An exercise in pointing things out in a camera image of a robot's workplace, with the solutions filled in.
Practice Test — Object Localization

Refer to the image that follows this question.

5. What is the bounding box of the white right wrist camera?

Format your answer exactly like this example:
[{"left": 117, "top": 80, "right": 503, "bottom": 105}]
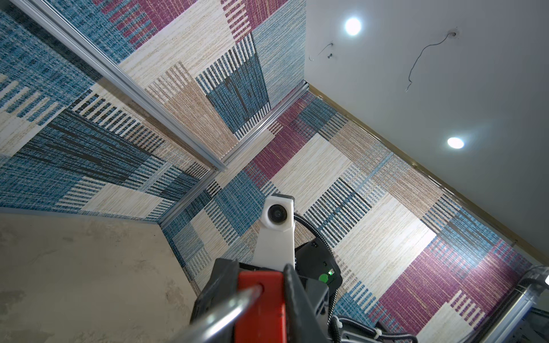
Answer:
[{"left": 252, "top": 194, "right": 295, "bottom": 272}]

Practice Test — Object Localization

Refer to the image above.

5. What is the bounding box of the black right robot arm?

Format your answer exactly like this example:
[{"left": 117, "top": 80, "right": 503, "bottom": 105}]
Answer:
[{"left": 298, "top": 208, "right": 533, "bottom": 342}]

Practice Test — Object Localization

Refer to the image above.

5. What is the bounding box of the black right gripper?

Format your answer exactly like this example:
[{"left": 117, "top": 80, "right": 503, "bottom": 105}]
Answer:
[{"left": 239, "top": 262, "right": 329, "bottom": 337}]

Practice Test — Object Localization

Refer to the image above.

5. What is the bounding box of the round ceiling light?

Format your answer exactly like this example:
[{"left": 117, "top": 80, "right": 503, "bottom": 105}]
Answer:
[
  {"left": 344, "top": 17, "right": 363, "bottom": 37},
  {"left": 447, "top": 137, "right": 465, "bottom": 149}
]

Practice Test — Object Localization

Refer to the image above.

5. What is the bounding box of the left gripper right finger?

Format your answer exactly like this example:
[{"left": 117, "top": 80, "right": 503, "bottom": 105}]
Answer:
[{"left": 283, "top": 264, "right": 328, "bottom": 342}]

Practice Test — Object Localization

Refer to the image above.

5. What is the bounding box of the round ceiling light lower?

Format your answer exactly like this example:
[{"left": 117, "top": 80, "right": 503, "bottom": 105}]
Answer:
[{"left": 447, "top": 137, "right": 465, "bottom": 149}]

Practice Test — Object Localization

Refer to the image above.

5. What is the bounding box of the round ceiling light upper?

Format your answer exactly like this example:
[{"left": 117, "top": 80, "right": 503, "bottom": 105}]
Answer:
[{"left": 344, "top": 17, "right": 363, "bottom": 37}]

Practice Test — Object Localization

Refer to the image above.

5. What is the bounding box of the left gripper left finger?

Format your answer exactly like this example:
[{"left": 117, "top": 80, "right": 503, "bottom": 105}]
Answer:
[{"left": 190, "top": 258, "right": 240, "bottom": 324}]

